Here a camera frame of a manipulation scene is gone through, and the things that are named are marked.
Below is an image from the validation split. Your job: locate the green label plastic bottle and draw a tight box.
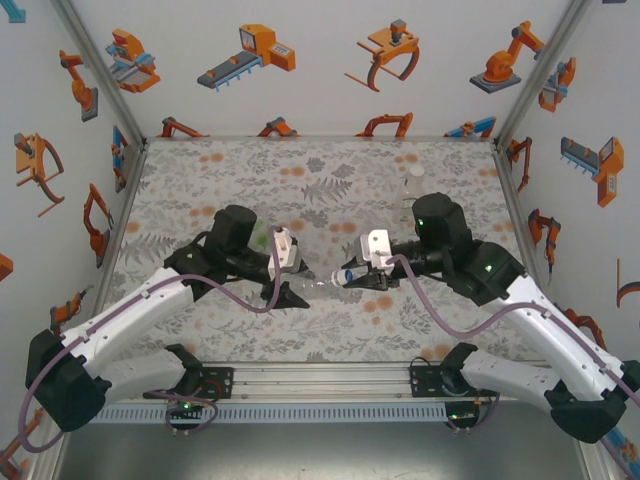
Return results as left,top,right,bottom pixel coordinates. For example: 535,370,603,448
252,214,275,251

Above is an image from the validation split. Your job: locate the clear bottle white green label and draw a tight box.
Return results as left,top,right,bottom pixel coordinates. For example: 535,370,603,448
397,166,427,224

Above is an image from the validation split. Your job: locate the grey floral table cloth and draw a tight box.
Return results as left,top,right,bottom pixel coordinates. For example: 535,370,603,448
102,139,540,364

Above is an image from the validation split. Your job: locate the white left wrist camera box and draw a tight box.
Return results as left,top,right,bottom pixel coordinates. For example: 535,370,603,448
267,226,301,282

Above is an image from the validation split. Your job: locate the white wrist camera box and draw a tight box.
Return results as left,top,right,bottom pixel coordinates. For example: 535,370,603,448
355,228,397,272
267,226,301,282

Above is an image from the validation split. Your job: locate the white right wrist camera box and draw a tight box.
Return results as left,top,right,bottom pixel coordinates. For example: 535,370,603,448
355,228,397,272

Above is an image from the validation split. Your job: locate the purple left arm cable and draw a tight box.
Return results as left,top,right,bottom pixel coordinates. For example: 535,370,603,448
18,225,284,454

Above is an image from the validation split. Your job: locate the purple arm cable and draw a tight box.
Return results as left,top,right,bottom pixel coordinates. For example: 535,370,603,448
384,253,640,476
18,225,284,454

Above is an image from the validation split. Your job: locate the aluminium table side rail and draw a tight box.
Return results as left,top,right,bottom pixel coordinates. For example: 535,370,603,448
492,143,556,321
82,139,149,326

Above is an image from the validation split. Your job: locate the aluminium frame rail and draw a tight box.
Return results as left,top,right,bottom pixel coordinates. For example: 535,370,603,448
47,362,594,404

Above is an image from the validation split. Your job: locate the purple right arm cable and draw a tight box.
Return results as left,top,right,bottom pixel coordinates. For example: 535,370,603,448
384,253,640,476

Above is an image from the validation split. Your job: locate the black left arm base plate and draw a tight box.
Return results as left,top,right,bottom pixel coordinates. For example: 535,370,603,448
143,366,236,400

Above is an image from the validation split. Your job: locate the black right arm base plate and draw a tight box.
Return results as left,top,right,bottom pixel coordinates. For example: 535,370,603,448
408,363,501,399

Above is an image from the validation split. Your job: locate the white slotted cable duct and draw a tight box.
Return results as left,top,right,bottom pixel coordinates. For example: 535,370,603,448
67,402,449,424

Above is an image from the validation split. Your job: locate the aluminium frame post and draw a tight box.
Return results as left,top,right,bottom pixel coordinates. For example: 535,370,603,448
52,0,149,147
492,0,594,147

